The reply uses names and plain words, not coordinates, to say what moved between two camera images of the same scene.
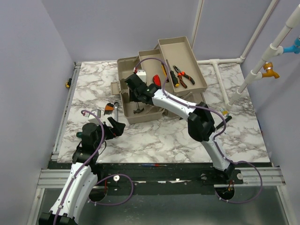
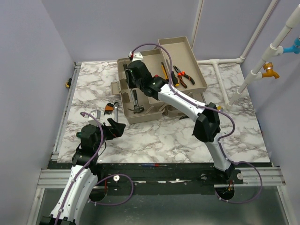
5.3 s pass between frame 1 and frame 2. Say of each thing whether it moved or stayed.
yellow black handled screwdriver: stayed
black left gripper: stayed
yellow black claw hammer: moved
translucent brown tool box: stayed
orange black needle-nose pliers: stayed
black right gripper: moved
